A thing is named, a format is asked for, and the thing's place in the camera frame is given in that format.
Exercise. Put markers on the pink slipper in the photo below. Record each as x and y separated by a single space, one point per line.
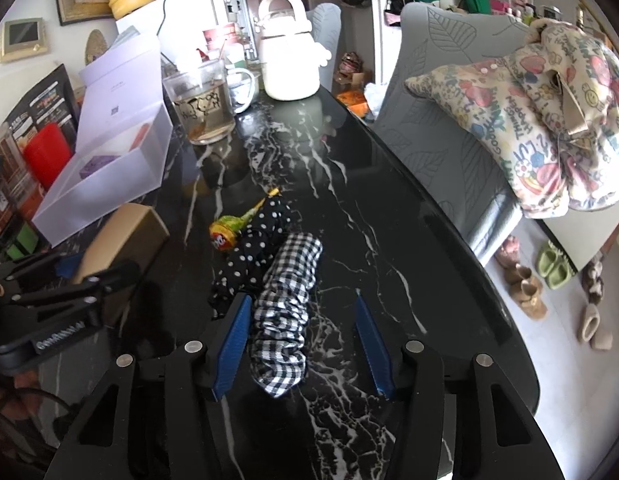
509 250

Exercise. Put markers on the pink lip gloss tube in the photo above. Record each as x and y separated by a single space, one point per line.
139 136

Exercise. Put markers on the white plastic bag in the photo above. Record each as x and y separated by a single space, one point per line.
374 91

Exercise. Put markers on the white fridge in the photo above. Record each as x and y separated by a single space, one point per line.
189 10

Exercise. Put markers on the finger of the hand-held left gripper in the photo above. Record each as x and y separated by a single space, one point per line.
64 265
107 282

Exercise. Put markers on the small glass cup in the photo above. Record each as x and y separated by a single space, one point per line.
243 90

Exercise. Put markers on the floral print cushion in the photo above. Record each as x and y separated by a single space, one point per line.
539 125

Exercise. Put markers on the grey chair leaf pattern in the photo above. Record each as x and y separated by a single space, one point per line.
439 125

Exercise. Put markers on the purple packet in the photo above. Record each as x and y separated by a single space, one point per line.
97 165

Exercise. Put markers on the gold framed wall panel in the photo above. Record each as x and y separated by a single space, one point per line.
22 35

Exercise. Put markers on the red canister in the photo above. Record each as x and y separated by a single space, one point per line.
47 155

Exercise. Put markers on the black stand-up pouch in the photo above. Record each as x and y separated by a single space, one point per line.
39 100

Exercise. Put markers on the jar brown label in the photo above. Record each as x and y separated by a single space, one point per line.
7 170

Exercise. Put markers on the black jar green label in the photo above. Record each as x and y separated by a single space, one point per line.
20 242

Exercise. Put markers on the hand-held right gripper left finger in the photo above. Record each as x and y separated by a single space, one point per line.
232 345

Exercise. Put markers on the orange box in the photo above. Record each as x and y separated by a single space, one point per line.
357 102

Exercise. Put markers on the beige slipper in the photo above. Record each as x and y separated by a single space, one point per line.
592 325

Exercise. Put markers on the small gold cardboard box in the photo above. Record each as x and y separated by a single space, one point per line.
119 245

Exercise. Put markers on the glass mug with tea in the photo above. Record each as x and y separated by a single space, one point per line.
202 105

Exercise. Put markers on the green slippers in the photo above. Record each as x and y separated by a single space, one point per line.
554 265

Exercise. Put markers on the woven straw fan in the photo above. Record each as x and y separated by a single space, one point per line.
95 45

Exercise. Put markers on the white gift box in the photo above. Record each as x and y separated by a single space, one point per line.
109 110

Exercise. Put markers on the lollipop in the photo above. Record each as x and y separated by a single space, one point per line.
227 232

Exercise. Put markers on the grey chair small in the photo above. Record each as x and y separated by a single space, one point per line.
327 35

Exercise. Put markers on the black white gingham scrunchie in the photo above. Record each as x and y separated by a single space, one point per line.
284 310

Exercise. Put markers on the furry brown slipper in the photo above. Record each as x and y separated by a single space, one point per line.
594 280

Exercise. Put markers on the black polka dot scrunchie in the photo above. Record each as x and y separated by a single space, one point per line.
259 240

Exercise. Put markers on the pink paper cup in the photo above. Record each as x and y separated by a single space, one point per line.
217 37

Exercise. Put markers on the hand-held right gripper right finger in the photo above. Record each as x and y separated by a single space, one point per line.
374 350

